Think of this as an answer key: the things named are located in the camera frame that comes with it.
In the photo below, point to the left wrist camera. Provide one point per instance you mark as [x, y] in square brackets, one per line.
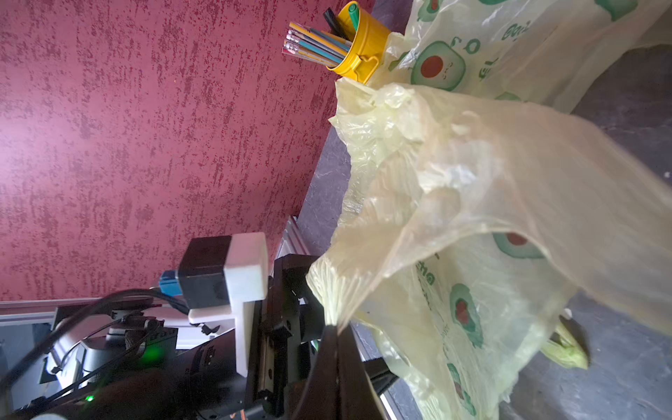
[221, 278]

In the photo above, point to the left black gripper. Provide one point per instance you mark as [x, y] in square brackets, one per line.
[281, 354]

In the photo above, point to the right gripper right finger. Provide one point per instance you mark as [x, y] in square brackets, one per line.
[357, 397]

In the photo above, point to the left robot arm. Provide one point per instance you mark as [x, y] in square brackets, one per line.
[145, 377]

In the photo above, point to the yellow pencil cup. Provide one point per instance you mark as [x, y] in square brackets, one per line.
[353, 47]

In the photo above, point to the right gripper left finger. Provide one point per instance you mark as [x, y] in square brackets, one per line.
[320, 396]

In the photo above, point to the green plastic bag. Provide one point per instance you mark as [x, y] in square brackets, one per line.
[478, 205]

